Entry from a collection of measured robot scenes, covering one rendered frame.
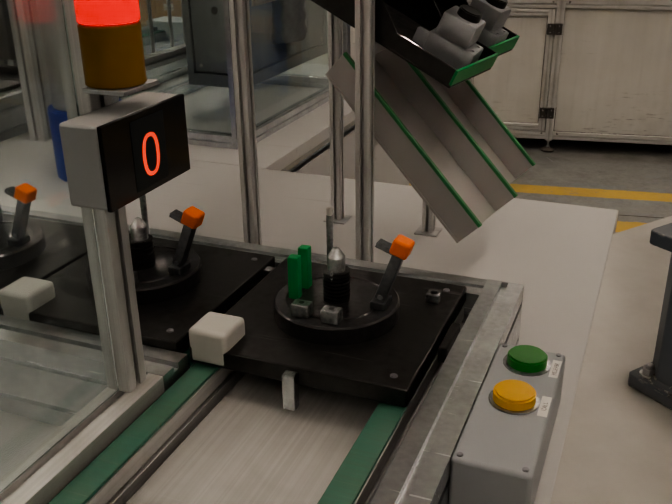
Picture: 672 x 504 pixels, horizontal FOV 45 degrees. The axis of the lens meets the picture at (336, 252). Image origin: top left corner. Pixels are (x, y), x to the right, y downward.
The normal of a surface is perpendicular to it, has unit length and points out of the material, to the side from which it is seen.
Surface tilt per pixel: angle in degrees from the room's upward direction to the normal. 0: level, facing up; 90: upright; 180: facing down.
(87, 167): 90
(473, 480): 90
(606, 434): 0
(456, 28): 93
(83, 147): 90
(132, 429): 0
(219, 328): 0
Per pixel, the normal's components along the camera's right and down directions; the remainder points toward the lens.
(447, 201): -0.53, 0.35
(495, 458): -0.01, -0.91
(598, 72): -0.22, 0.40
